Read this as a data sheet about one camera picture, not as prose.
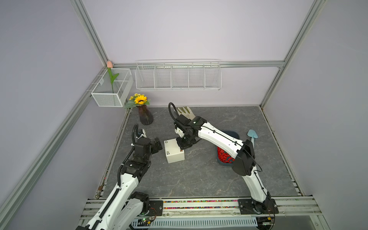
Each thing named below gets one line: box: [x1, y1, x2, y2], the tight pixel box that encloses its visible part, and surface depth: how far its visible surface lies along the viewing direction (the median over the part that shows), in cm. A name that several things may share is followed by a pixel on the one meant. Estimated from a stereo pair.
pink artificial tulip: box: [106, 60, 120, 94], surface depth 92 cm
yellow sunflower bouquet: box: [124, 92, 151, 110], surface depth 93 cm
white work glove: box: [173, 106, 196, 120], surface depth 118 cm
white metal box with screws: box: [163, 138, 185, 164], surface depth 85 cm
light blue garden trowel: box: [247, 129, 259, 149], surface depth 103 cm
